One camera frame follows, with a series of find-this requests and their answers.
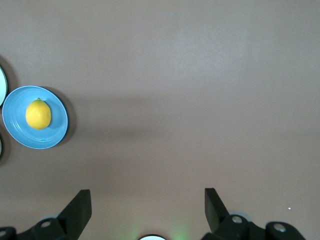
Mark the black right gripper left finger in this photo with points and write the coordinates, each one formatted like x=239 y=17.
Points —
x=72 y=215

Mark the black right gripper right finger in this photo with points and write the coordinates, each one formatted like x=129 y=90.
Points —
x=216 y=215

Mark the yellow lemon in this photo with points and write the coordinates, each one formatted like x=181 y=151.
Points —
x=38 y=115

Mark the blue round plate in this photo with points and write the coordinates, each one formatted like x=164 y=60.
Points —
x=58 y=120

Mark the beige round plate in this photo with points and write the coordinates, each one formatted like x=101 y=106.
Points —
x=0 y=150

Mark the light green round plate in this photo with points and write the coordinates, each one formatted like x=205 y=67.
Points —
x=2 y=87

